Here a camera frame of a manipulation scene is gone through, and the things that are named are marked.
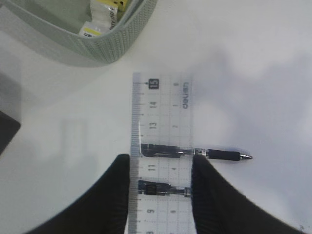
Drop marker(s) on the clear plastic ruler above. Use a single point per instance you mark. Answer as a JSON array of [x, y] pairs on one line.
[[162, 115]]

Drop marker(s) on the black square pen holder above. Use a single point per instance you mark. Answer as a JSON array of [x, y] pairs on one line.
[[8, 128]]

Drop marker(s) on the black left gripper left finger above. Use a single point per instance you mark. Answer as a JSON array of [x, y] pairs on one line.
[[103, 209]]

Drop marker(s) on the green plastic woven basket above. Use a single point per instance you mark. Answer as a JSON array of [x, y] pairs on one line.
[[61, 21]]

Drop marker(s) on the yellow white waste paper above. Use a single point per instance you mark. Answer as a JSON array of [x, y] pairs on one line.
[[105, 15]]

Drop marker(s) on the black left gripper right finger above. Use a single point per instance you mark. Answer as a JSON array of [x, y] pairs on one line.
[[219, 208]]

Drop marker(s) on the black gel pen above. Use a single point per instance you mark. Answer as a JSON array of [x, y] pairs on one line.
[[161, 189], [154, 150]]

